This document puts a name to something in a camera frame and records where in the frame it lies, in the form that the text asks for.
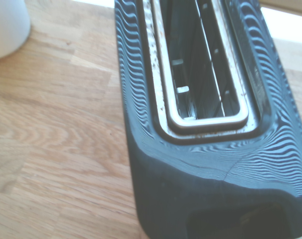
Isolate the black slot toaster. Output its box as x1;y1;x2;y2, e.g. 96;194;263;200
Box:
114;0;302;239

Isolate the white mug green handle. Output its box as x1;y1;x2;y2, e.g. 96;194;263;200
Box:
0;0;32;60

